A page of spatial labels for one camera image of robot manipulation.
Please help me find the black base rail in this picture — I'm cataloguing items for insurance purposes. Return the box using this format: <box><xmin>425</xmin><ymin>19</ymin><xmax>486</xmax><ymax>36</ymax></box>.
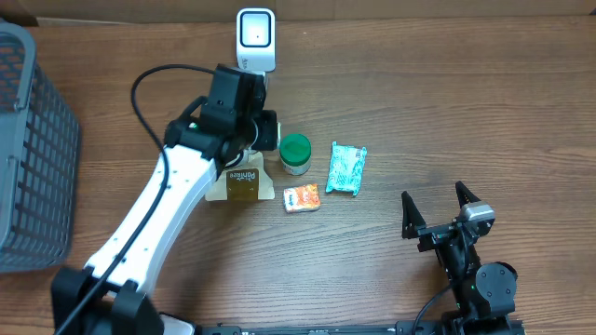
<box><xmin>185</xmin><ymin>318</ymin><xmax>526</xmax><ymax>335</ymax></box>

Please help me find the orange tissue packet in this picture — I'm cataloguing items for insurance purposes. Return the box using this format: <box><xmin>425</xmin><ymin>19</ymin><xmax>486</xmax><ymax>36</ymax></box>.
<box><xmin>283</xmin><ymin>183</ymin><xmax>321</xmax><ymax>213</ymax></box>

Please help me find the mint green packet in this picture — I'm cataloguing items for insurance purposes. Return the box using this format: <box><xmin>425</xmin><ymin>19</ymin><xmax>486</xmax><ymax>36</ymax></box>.
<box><xmin>326</xmin><ymin>141</ymin><xmax>367</xmax><ymax>196</ymax></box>

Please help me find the green lid white jar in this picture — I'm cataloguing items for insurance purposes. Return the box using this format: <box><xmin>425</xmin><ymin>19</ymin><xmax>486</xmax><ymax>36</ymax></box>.
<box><xmin>279</xmin><ymin>134</ymin><xmax>312</xmax><ymax>176</ymax></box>

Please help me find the grey plastic mesh basket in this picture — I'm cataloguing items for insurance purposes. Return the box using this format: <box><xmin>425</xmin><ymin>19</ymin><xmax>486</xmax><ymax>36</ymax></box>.
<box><xmin>1</xmin><ymin>22</ymin><xmax>82</xmax><ymax>274</ymax></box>

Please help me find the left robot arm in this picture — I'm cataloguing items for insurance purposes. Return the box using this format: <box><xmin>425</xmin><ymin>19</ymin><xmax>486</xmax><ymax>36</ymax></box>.
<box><xmin>51</xmin><ymin>64</ymin><xmax>280</xmax><ymax>334</ymax></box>

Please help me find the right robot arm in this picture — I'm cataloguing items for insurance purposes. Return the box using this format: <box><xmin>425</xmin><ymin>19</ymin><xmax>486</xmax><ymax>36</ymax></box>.
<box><xmin>396</xmin><ymin>181</ymin><xmax>525</xmax><ymax>335</ymax></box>

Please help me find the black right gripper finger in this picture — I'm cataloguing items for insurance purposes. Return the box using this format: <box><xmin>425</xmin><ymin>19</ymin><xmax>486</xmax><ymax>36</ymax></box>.
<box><xmin>455</xmin><ymin>181</ymin><xmax>481</xmax><ymax>208</ymax></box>
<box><xmin>401</xmin><ymin>191</ymin><xmax>427</xmax><ymax>239</ymax></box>

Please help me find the white barcode scanner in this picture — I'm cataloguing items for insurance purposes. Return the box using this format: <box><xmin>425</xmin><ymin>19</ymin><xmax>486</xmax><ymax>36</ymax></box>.
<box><xmin>236</xmin><ymin>7</ymin><xmax>276</xmax><ymax>73</ymax></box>

